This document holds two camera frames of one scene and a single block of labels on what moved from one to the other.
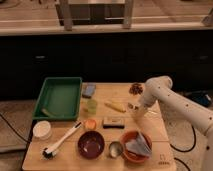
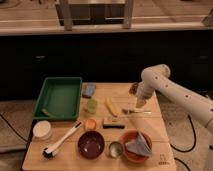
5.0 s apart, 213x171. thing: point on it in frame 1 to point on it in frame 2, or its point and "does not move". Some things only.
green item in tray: [48, 114] does not move
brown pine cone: [136, 89] does not move
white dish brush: [50, 153] does not move
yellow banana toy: [117, 105] to [111, 107]
